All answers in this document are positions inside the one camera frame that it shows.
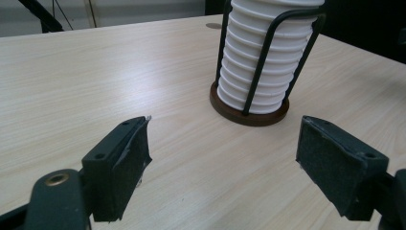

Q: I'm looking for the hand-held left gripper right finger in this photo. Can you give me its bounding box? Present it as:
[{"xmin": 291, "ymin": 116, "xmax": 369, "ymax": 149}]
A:
[{"xmin": 295, "ymin": 115, "xmax": 391, "ymax": 222}]

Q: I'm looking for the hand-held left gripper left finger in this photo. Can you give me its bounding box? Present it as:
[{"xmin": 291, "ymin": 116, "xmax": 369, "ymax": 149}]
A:
[{"xmin": 81, "ymin": 115, "xmax": 153, "ymax": 223}]

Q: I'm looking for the black wire cup holder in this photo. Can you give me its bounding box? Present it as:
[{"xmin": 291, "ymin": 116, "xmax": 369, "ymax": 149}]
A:
[{"xmin": 209, "ymin": 0, "xmax": 327, "ymax": 127}]

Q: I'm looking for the stack of white paper cups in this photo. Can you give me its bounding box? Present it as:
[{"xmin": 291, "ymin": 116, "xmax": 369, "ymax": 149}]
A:
[{"xmin": 216, "ymin": 0, "xmax": 326, "ymax": 115}]

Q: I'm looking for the beige vertical pole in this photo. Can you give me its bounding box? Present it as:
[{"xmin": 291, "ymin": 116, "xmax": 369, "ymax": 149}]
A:
[{"xmin": 83, "ymin": 0, "xmax": 98, "ymax": 29}]

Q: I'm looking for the thin black hanging cable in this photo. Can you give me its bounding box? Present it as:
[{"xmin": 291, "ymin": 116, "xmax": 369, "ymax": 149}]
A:
[{"xmin": 52, "ymin": 0, "xmax": 75, "ymax": 32}]

